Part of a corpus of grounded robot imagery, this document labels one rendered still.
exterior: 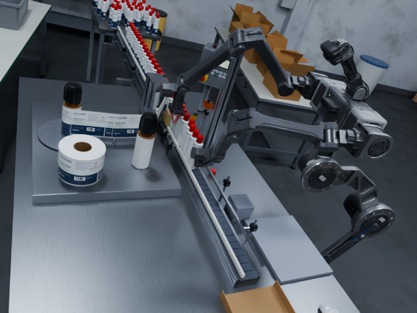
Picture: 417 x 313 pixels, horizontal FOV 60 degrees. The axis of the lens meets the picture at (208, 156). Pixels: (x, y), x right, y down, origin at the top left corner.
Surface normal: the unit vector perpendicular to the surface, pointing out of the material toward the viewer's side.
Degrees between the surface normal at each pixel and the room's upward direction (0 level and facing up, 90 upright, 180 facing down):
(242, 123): 69
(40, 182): 0
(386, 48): 90
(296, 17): 90
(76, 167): 90
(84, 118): 90
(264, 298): 0
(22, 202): 0
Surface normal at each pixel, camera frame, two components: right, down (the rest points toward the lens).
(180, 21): 0.18, 0.59
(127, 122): 0.42, 0.60
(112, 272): 0.27, -0.80
